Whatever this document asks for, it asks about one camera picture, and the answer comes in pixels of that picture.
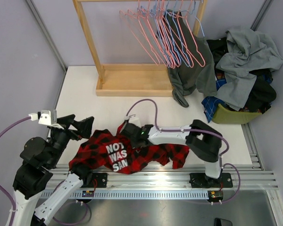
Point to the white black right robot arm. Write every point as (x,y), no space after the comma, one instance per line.
(203,140)

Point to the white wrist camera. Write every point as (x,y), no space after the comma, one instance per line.
(46,117)
(132,121)

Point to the white slotted cable duct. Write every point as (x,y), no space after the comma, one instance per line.
(141,195)

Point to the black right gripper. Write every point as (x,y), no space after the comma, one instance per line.
(134,144)

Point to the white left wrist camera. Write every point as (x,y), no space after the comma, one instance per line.
(46,117)

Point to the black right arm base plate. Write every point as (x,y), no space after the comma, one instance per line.
(201,180)

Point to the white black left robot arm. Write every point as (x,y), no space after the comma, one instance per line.
(40,156)

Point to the black button shirt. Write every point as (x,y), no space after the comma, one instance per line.
(219,48)

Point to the red black plaid shirt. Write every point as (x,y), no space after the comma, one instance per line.
(117,154)

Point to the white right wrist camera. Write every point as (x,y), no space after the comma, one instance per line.
(132,121)

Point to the green laundry basket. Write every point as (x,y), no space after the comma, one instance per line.
(223,115)

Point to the grey shirt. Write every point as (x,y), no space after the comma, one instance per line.
(248,50)

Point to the blue checked shirt in basket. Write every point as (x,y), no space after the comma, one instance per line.
(259,100)

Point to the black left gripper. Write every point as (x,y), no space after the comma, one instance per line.
(84,126)

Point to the wooden clothes rack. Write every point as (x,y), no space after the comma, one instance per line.
(125,80)

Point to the pink and blue wire hangers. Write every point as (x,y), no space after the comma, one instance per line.
(145,23)

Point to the dark green t-shirt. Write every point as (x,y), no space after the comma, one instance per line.
(194,64)

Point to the aluminium rail frame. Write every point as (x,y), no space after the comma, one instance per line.
(154,177)

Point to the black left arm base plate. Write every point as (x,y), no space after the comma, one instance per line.
(98,180)

